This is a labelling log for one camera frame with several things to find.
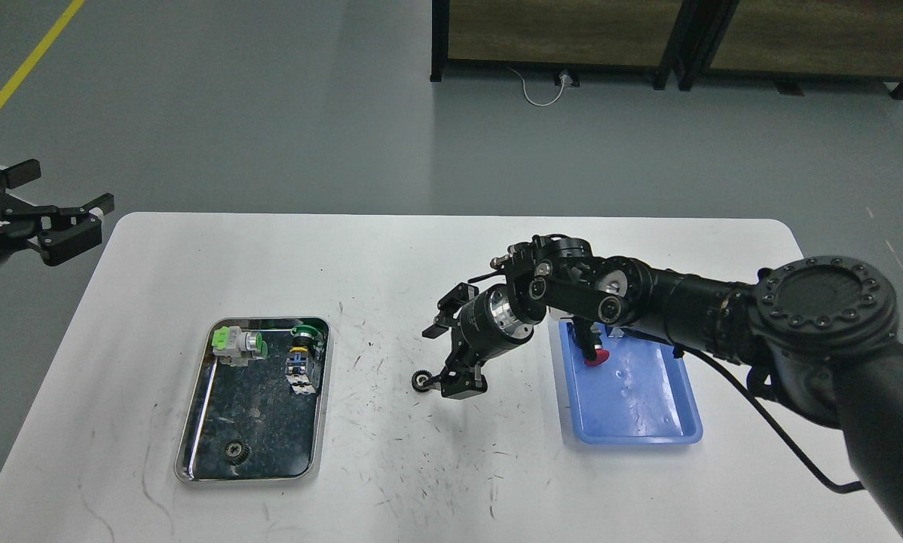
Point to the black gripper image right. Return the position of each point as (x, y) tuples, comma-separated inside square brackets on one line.
[(485, 328)]

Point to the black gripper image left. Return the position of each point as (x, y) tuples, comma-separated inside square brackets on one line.
[(57, 234)]

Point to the black gear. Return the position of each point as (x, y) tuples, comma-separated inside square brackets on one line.
[(236, 452), (422, 381)]

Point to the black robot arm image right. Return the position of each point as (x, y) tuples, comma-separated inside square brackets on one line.
[(812, 345)]

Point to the blue plastic tray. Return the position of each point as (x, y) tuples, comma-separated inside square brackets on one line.
[(639, 396)]

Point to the silver metal tray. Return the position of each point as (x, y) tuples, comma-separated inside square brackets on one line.
[(254, 404)]

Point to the red mushroom push button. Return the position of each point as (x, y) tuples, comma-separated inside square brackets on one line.
[(588, 338)]

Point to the black framed wooden cabinet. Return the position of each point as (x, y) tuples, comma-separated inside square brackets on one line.
[(634, 37)]

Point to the black framed cabinet right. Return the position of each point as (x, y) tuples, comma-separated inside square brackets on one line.
[(850, 43)]

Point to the dark green push button switch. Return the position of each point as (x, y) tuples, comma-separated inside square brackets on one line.
[(302, 366)]

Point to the light green push button switch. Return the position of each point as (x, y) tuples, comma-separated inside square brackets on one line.
[(236, 347)]

